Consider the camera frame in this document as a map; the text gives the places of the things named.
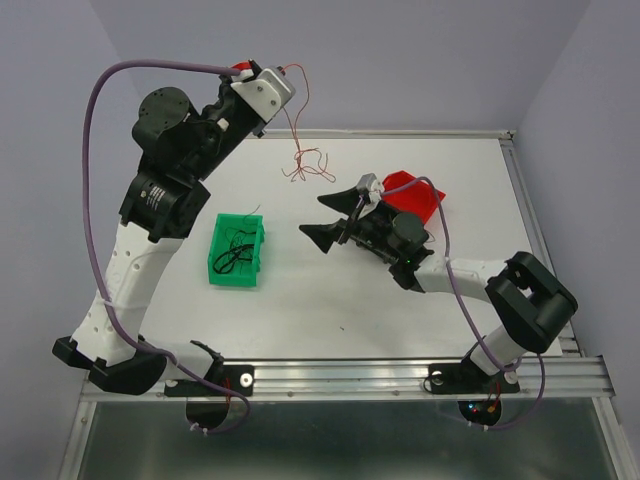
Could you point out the red and black bin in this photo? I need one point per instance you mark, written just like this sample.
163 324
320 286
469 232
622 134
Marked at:
418 199

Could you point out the right aluminium rail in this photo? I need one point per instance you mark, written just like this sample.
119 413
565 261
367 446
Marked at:
525 204

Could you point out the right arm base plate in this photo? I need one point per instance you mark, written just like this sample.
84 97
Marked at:
463 377

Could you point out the green plastic bin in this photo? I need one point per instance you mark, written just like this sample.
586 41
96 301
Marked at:
234 258

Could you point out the front aluminium rail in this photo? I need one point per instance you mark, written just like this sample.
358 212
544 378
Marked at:
404 380

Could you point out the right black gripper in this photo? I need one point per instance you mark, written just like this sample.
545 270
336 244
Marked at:
325 234

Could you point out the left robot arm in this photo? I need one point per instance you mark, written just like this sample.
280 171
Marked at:
181 147

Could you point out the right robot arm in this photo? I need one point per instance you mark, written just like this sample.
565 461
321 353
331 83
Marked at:
532 305

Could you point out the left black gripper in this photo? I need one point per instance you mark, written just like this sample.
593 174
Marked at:
226 88

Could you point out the aluminium rail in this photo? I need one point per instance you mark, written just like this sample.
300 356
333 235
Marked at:
525 204
404 380

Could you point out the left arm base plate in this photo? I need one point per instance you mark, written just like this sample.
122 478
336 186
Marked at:
235 377

